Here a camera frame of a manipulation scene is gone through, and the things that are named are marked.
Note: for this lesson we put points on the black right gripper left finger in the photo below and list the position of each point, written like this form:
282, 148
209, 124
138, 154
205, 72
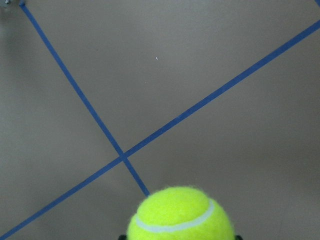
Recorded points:
122, 237

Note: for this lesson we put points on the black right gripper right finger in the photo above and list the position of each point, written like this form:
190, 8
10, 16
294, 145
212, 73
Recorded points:
238, 237

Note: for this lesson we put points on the Wilson tennis ball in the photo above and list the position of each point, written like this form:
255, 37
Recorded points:
180, 213

